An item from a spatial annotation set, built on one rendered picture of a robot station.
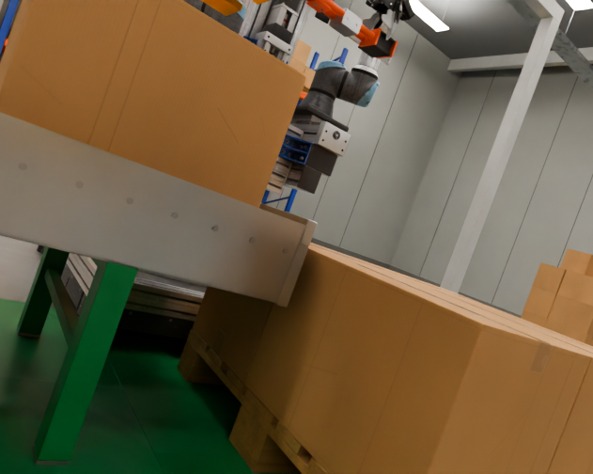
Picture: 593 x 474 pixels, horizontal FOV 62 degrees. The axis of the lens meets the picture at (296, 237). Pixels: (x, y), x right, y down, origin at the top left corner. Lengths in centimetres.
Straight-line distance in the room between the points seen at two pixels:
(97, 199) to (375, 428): 66
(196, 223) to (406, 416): 54
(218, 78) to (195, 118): 11
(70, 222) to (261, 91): 55
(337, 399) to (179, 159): 62
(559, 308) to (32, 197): 798
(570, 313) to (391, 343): 744
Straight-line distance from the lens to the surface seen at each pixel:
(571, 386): 119
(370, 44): 162
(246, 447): 133
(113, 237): 97
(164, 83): 114
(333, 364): 110
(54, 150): 93
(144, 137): 112
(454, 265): 471
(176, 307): 177
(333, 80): 211
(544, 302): 855
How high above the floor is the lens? 59
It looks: 2 degrees down
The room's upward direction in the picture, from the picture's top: 20 degrees clockwise
